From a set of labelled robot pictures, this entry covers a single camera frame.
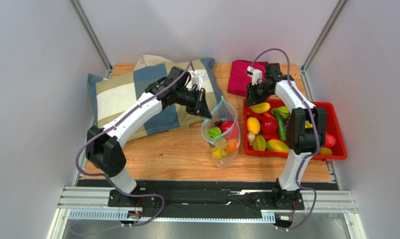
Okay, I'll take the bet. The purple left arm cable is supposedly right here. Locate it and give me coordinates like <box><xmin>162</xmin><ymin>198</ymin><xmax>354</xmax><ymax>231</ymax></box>
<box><xmin>75</xmin><ymin>59</ymin><xmax>195</xmax><ymax>228</ymax></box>

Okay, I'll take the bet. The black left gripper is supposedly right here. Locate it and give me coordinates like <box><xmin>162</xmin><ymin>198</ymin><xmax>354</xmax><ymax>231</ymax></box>
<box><xmin>175</xmin><ymin>88</ymin><xmax>213</xmax><ymax>120</ymax></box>

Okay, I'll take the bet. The yellow green starfruit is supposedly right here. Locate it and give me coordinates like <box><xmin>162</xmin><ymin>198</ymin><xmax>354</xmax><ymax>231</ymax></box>
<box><xmin>252</xmin><ymin>134</ymin><xmax>267</xmax><ymax>151</ymax></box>

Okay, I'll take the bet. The orange fruit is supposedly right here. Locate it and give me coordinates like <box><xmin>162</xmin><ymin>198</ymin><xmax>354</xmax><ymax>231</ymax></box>
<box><xmin>225</xmin><ymin>138</ymin><xmax>239</xmax><ymax>153</ymax></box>

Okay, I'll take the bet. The red pomegranate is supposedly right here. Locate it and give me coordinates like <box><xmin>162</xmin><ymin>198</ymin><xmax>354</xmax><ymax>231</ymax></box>
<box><xmin>220</xmin><ymin>120</ymin><xmax>240</xmax><ymax>139</ymax></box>

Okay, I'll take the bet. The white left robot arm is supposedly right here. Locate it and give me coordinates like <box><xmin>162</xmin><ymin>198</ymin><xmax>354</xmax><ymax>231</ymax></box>
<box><xmin>83</xmin><ymin>66</ymin><xmax>212</xmax><ymax>200</ymax></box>

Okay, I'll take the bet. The large yellow banana bunch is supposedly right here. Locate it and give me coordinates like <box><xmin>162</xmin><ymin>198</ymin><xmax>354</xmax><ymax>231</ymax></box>
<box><xmin>212</xmin><ymin>138</ymin><xmax>229</xmax><ymax>159</ymax></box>

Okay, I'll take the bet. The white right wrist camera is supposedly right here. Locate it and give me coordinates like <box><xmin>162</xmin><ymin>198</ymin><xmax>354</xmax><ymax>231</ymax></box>
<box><xmin>247</xmin><ymin>66</ymin><xmax>264</xmax><ymax>85</ymax></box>

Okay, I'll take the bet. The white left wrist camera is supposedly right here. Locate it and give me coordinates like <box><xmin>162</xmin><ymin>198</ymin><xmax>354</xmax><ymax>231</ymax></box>
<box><xmin>190</xmin><ymin>70</ymin><xmax>209</xmax><ymax>88</ymax></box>

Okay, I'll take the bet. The plaid blue beige pillow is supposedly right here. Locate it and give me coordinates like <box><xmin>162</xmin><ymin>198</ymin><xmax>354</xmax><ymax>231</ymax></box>
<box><xmin>87</xmin><ymin>55</ymin><xmax>223</xmax><ymax>139</ymax></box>

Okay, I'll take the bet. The clear zip top bag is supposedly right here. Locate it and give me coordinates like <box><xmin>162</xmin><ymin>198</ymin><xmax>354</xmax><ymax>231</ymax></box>
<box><xmin>201</xmin><ymin>98</ymin><xmax>241</xmax><ymax>169</ymax></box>

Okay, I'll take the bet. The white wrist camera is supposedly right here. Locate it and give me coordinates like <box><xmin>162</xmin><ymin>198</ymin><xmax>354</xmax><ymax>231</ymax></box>
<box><xmin>190</xmin><ymin>70</ymin><xmax>209</xmax><ymax>88</ymax></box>
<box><xmin>247</xmin><ymin>66</ymin><xmax>264</xmax><ymax>85</ymax></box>

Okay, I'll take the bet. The right aluminium frame post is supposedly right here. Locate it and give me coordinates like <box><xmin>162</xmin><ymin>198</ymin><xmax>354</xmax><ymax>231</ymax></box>
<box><xmin>301</xmin><ymin>0</ymin><xmax>349</xmax><ymax>72</ymax></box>

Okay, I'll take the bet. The garlic bulb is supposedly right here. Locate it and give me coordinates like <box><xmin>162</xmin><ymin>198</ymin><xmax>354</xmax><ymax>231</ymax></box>
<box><xmin>247</xmin><ymin>132</ymin><xmax>256</xmax><ymax>145</ymax></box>

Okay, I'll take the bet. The red chili pepper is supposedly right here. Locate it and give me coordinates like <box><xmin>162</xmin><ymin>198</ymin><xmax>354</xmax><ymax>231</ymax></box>
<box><xmin>247</xmin><ymin>107</ymin><xmax>276</xmax><ymax>122</ymax></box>

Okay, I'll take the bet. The folded magenta towel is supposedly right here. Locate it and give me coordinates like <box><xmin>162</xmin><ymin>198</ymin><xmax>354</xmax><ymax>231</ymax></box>
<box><xmin>227</xmin><ymin>60</ymin><xmax>252</xmax><ymax>97</ymax></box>

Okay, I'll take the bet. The purple grape bunch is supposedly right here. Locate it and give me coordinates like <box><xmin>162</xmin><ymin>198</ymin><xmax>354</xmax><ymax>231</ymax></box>
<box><xmin>214</xmin><ymin>120</ymin><xmax>223</xmax><ymax>127</ymax></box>

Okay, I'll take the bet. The yellow green mango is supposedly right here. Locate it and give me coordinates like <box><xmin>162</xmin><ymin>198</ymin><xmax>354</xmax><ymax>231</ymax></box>
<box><xmin>267</xmin><ymin>139</ymin><xmax>289</xmax><ymax>153</ymax></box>

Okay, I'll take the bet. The aluminium frame post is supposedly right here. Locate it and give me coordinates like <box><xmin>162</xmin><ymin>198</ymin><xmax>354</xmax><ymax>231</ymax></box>
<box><xmin>301</xmin><ymin>0</ymin><xmax>349</xmax><ymax>72</ymax></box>
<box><xmin>69</xmin><ymin>0</ymin><xmax>114</xmax><ymax>78</ymax></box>

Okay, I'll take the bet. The left aluminium frame post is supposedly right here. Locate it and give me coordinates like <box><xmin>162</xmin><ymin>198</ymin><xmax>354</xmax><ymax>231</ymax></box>
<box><xmin>69</xmin><ymin>0</ymin><xmax>114</xmax><ymax>78</ymax></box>

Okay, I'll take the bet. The small yellow banana bunch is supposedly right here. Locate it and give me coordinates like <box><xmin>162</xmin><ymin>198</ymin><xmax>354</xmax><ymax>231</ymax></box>
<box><xmin>305</xmin><ymin>121</ymin><xmax>313</xmax><ymax>128</ymax></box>

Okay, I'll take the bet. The red plastic tray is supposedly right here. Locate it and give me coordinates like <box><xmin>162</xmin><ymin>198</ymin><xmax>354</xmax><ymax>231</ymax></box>
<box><xmin>243</xmin><ymin>102</ymin><xmax>347</xmax><ymax>161</ymax></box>

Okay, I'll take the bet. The green pear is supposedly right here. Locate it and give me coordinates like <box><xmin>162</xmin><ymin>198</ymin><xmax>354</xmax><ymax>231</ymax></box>
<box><xmin>271</xmin><ymin>106</ymin><xmax>290</xmax><ymax>120</ymax></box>

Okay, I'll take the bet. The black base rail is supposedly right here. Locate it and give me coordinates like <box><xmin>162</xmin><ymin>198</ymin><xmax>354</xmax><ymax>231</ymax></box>
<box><xmin>76</xmin><ymin>179</ymin><xmax>340</xmax><ymax>220</ymax></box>

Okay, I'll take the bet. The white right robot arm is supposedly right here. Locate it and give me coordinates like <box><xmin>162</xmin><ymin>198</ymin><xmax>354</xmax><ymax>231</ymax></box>
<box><xmin>245</xmin><ymin>65</ymin><xmax>327</xmax><ymax>209</ymax></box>

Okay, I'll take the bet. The yellow lemon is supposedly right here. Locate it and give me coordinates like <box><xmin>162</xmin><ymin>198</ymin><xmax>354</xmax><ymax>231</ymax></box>
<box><xmin>247</xmin><ymin>117</ymin><xmax>261</xmax><ymax>135</ymax></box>

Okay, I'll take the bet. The red apple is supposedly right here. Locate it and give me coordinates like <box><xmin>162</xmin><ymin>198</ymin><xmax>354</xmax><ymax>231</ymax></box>
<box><xmin>261</xmin><ymin>119</ymin><xmax>278</xmax><ymax>134</ymax></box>

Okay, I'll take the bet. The green cucumber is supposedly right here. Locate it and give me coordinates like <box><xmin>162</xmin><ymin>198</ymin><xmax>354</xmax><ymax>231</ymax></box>
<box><xmin>274</xmin><ymin>111</ymin><xmax>287</xmax><ymax>141</ymax></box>

